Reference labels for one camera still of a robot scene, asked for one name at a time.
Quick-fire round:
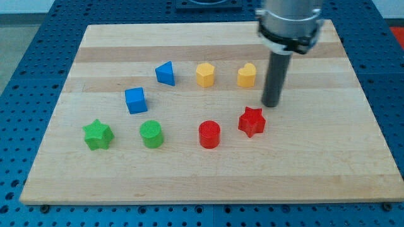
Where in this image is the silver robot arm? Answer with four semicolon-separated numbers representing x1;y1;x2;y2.
255;0;323;55

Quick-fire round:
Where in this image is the yellow hexagon block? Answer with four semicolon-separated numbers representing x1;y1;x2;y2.
196;62;215;88

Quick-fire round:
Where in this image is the red star block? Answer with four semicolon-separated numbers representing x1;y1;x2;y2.
238;107;266;137

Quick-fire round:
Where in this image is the green star block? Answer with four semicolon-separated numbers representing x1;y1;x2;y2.
83;119;114;151

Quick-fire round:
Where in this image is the red cylinder block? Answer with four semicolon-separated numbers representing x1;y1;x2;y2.
198;120;221;149

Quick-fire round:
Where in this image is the wooden board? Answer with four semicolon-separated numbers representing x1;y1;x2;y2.
20;20;403;205

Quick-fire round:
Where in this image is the green cylinder block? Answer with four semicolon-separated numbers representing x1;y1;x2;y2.
140;120;164;149

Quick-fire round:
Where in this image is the blue triangle block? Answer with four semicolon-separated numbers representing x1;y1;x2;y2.
155;61;175;86

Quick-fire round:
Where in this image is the yellow heart block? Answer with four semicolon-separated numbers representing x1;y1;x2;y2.
237;63;256;88

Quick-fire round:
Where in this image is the blue cube block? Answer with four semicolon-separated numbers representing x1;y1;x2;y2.
124;87;148;114

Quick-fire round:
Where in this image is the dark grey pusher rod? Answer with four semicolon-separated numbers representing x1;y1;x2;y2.
261;52;291;107

